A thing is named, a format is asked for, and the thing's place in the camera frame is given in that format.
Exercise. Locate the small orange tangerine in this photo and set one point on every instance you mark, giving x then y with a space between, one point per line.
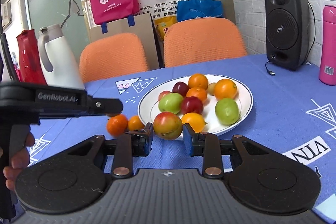
134 123

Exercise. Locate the dark red plum front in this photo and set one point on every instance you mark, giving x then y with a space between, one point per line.
191 105

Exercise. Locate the small red peach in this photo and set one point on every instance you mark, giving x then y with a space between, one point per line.
162 94

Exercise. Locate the small tan kiwi fruit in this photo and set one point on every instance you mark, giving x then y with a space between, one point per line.
211 88

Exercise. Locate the large orange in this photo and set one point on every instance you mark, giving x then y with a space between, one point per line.
225 88

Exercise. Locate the white thermos jug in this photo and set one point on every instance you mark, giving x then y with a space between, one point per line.
58 62

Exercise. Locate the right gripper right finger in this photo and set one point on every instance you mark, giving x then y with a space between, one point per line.
207 146

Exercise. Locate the left orange chair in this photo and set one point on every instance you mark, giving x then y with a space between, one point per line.
117 55

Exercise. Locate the dark red plum back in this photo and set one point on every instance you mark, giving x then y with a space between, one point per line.
181 88

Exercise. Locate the orange chair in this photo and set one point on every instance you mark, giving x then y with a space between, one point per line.
117 55
200 40

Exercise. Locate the green apple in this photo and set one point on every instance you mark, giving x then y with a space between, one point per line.
227 111
171 103

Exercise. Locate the red yellow peach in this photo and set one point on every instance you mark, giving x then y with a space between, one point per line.
167 126

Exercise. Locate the blue tote bag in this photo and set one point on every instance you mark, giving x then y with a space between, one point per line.
192 9

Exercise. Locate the red thermos jug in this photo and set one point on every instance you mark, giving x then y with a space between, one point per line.
29 62

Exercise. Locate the black speaker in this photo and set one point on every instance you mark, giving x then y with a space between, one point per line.
287 32

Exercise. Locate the right orange chair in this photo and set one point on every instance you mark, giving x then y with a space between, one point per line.
200 40

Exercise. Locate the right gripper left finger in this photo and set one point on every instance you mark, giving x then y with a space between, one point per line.
129 145

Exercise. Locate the left hand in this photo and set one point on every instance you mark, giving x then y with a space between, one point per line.
18 162

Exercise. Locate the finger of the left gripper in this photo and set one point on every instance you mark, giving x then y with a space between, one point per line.
103 106

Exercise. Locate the yellow orange front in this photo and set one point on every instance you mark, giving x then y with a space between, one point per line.
195 120

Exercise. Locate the brown paper bag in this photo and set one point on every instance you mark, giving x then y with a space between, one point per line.
140 25

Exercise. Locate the pink thermos bottle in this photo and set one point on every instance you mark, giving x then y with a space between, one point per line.
328 57

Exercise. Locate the large orange tangerine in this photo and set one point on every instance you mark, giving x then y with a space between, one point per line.
117 125

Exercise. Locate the yellow snack bag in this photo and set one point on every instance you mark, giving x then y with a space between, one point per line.
163 24

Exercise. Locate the white plate blue rim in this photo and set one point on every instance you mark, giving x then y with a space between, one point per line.
148 106

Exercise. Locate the dark red plum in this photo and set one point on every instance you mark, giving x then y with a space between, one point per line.
181 88
191 105

